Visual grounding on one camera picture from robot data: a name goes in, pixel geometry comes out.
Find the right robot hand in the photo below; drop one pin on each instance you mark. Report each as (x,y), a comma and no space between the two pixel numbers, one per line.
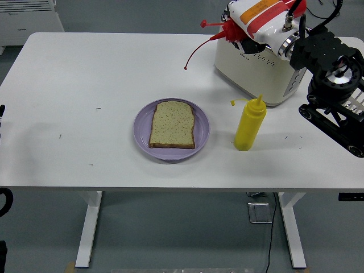
(264,20)

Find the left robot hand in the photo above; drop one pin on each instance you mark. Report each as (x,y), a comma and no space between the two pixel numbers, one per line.
(2,112)

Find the red squeeze bottle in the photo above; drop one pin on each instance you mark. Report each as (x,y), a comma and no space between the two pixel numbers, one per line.
(230,29)

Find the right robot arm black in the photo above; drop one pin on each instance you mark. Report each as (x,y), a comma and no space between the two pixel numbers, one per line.
(321,54)

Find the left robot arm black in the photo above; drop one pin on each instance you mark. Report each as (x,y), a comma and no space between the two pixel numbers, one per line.
(10,202)

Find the slice of seeded bread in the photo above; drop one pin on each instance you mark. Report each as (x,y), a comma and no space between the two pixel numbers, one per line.
(172,125)

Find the cream and chrome toaster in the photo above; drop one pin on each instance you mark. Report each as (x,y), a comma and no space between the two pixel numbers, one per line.
(256,79)

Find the white appliance with vents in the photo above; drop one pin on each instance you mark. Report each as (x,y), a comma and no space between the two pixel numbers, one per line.
(28,22)

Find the yellow squeeze bottle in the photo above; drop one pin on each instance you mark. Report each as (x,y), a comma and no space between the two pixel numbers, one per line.
(250,125)

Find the silver metal rack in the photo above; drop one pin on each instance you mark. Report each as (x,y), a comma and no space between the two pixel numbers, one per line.
(359,98)

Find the white table leg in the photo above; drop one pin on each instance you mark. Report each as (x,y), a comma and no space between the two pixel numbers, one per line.
(88,227)
(293,227)

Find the purple plate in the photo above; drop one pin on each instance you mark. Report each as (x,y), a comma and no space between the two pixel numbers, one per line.
(170,155)

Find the metal floor socket plate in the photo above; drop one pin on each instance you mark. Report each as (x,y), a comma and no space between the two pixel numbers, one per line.
(259,213)

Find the black table control panel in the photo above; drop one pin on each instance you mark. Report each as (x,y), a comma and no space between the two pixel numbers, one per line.
(351,196)

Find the grey metal bracket under table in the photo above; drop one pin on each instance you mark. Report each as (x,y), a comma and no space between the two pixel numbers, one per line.
(256,194)

